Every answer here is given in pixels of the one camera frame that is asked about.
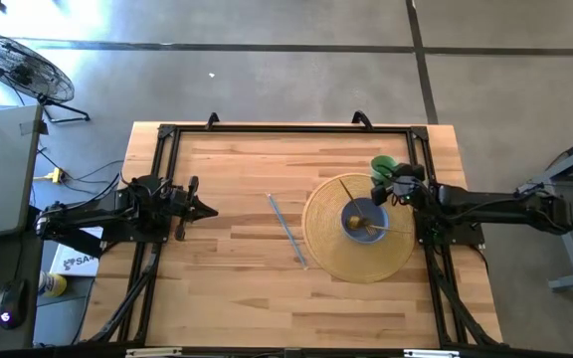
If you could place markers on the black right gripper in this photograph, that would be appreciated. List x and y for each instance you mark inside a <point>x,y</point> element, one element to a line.
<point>403,185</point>

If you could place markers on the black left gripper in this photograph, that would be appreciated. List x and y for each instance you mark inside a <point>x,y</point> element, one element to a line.
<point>187,209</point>

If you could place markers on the blue bowl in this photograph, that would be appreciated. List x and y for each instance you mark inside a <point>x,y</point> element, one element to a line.
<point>372,211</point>

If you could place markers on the gold metal fork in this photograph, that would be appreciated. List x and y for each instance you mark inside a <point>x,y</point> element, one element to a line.
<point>391,230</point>

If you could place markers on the gold metal spoon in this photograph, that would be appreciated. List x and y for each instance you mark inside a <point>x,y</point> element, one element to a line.
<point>353,222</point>

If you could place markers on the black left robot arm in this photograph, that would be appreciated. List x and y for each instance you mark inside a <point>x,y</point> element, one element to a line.
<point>82,216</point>

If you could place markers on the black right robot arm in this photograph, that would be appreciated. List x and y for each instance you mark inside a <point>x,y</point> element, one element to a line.
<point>485,204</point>

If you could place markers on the green plastic cup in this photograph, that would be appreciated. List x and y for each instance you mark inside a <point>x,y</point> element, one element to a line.
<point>381,163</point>

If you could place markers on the round woven straw placemat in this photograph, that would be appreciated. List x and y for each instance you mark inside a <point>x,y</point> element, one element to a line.
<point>326,233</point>

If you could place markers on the blue wrapped drinking straw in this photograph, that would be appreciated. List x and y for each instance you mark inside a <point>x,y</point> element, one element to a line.
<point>286,231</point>

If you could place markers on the white printed cardboard box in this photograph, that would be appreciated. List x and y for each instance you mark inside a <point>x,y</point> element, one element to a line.
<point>75,261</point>

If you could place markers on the yellow power strip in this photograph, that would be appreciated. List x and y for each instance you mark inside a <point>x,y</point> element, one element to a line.
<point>56,175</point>

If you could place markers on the yellow bottle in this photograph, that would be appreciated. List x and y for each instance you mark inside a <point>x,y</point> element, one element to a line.
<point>54,284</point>

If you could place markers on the grey metal stand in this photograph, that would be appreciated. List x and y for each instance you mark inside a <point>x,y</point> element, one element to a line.
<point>572,164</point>

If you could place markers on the black computer mouse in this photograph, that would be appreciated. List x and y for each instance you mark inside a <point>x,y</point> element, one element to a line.
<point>12,304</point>

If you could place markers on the black floor fan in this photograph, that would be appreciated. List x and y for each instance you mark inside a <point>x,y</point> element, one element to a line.
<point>20,67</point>

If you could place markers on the black aluminium table frame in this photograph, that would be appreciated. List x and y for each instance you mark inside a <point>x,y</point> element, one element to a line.
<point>286,130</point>

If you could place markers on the silver metal bracket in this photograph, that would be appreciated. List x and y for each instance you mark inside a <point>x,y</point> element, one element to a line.
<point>153,353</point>
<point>431,353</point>

